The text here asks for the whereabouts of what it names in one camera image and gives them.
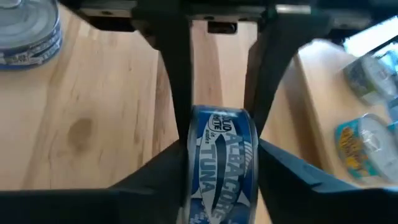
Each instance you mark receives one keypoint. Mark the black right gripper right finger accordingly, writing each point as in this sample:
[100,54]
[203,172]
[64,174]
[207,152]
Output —
[311,205]

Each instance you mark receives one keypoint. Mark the dark blue albacore tuna can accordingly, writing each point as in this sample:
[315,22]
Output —
[28,37]
[224,161]

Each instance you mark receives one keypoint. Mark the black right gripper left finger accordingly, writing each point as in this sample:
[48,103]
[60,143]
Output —
[124,205]

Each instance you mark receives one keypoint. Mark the teal yellowfin tuna can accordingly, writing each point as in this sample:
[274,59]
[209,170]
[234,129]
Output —
[360,149]

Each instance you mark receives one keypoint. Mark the green tuna can silver lid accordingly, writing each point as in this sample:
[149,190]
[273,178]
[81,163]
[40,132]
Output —
[367,81]

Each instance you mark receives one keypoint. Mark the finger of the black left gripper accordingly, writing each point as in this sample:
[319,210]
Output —
[178,77]
[267,68]

